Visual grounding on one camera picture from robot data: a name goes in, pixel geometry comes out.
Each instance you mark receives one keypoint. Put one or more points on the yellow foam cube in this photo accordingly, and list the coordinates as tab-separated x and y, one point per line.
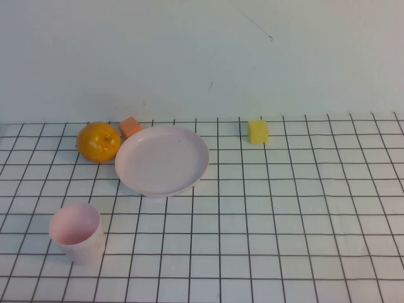
258	131

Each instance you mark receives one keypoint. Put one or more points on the pink round plate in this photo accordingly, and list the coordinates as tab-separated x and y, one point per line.
161	161

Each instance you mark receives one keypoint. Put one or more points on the orange fruit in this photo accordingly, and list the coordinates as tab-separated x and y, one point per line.
98	142

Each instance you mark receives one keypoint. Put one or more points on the pink plastic cup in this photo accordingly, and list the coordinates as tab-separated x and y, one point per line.
82	249

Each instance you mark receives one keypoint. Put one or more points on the orange foam cube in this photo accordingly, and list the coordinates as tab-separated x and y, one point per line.
129	126

